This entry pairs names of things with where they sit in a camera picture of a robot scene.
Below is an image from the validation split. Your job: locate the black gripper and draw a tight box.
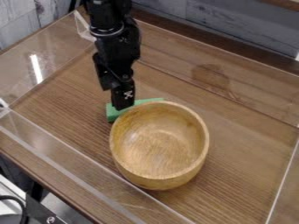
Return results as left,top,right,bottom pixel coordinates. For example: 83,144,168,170
90,20,141,110

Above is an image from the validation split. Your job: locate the green foam block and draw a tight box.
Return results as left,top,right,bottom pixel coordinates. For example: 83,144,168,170
105,98,164,123

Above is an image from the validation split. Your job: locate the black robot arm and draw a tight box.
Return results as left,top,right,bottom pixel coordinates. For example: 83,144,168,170
83,0,141,110

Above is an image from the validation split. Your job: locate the brown wooden bowl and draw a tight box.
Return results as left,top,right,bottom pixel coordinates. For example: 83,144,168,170
107,101,210,191

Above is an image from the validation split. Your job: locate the black metal bracket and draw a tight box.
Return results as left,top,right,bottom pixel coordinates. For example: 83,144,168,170
25,194,67,224

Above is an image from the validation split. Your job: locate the black cable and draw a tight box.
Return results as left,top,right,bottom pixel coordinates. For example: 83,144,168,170
0,194,30,224

